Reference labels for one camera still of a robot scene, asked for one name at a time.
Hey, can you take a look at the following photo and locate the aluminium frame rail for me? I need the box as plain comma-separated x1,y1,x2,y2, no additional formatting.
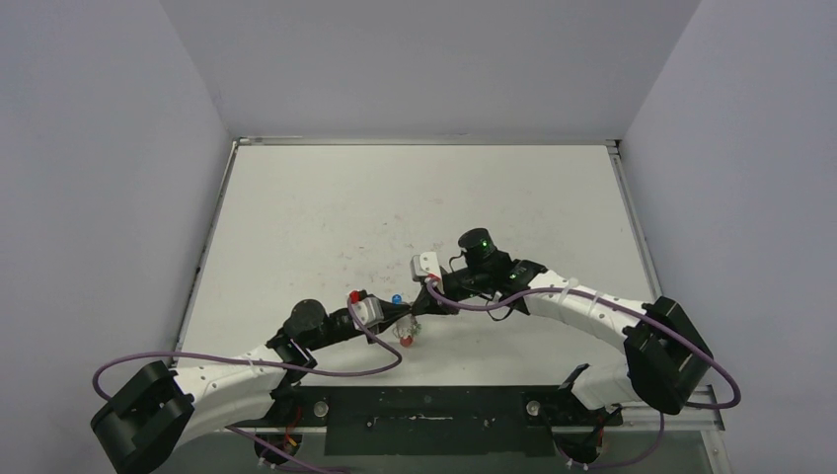
135,385,725,435

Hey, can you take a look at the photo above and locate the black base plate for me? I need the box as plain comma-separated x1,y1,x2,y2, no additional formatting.
242,385,623,457

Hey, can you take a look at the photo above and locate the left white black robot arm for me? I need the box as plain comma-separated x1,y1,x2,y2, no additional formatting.
91,291,412,473

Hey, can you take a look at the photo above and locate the large keyring with red sleeve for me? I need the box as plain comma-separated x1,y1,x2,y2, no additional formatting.
393,315,421,348

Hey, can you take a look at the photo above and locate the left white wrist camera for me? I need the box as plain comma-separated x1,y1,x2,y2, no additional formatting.
347,290,383,330

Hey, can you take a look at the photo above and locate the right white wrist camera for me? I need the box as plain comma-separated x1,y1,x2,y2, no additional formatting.
410,252,442,283

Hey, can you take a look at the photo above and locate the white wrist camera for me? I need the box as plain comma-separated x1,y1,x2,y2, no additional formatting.
347,290,383,330
410,252,442,283

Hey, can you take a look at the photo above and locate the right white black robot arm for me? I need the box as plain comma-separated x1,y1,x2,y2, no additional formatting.
411,228,713,424

